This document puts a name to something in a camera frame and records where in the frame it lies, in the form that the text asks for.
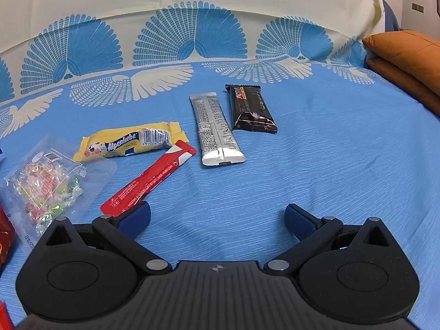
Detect red stick sachet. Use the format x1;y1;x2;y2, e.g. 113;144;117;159
100;140;198;218

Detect blue fan printed blanket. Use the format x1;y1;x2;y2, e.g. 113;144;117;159
0;0;440;330

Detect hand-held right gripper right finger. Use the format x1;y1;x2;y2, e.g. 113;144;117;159
263;203;396;277

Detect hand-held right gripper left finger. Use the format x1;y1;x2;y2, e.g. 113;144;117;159
32;202;172;276

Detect blue sofa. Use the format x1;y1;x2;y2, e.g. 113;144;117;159
381;0;402;34

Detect yellow candy packet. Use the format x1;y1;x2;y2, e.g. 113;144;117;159
72;121;189;163

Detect silver stick sachet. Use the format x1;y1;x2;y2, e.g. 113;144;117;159
190;92;247;167

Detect red snack packet clear strip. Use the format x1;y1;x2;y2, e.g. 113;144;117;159
0;204;16;272

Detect dark chocolate bar wrapper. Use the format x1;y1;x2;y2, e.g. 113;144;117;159
225;84;278;134

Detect clear bag of candies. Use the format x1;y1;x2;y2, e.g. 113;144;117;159
3;134;117;251

